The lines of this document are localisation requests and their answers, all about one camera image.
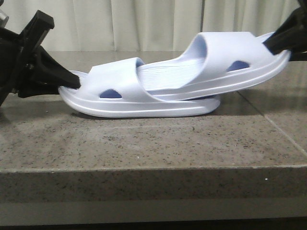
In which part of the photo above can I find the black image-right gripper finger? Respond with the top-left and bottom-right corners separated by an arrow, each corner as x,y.
289,50 -> 307,62
263,7 -> 307,55

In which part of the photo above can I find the light blue slipper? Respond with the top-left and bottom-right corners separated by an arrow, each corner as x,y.
59,57 -> 220,118
137,32 -> 290,100

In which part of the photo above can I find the beige curtain backdrop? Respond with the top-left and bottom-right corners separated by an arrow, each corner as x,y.
1,0 -> 299,51

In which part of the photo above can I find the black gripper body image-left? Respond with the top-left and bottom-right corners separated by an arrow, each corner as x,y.
0,10 -> 55,104

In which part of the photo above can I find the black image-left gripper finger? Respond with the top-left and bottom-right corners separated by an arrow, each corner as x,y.
35,46 -> 81,89
18,81 -> 59,98

